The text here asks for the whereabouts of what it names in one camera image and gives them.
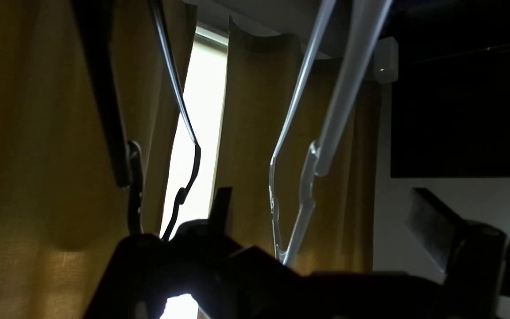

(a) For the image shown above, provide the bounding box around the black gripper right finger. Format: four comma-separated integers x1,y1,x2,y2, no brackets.
410,186,510,298

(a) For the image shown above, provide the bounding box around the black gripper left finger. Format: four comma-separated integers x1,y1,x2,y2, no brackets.
174,186,293,280

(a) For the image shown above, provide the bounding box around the black plastic coat hanger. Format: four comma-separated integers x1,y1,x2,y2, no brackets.
70,0,206,243

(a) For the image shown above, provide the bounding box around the white plastic coat hanger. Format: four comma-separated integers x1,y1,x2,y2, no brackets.
268,0,397,268

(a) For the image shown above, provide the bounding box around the wide mustard curtain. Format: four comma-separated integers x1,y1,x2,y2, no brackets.
213,16,383,277

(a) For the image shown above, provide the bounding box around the bright window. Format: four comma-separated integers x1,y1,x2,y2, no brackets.
158,25,232,319

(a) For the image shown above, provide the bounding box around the black flat screen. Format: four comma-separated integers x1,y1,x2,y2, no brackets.
388,0,510,179

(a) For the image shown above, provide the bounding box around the narrow mustard curtain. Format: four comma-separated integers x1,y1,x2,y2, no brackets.
0,0,199,319

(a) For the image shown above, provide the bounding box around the small white wall box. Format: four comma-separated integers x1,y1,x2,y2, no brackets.
372,36,401,85

